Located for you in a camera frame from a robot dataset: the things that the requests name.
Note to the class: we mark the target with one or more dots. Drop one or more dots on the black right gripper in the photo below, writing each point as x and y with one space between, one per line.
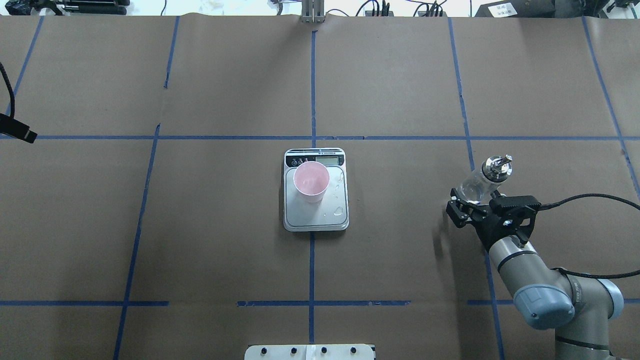
486 229

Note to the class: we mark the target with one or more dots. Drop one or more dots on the pink plastic cup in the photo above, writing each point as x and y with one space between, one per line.
311 180

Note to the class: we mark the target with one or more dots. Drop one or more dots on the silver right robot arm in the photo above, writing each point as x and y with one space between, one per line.
577 306

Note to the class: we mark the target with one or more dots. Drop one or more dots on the silver digital kitchen scale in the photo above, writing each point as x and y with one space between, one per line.
331 211

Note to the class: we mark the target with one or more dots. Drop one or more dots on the black box with label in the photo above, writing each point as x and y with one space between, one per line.
517 9

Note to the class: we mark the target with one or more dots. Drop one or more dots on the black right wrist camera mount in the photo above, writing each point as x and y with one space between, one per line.
513 216

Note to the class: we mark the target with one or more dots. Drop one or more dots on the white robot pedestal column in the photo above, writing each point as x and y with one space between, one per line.
341 351

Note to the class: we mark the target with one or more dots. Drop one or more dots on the aluminium frame post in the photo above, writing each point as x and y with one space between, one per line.
312 11

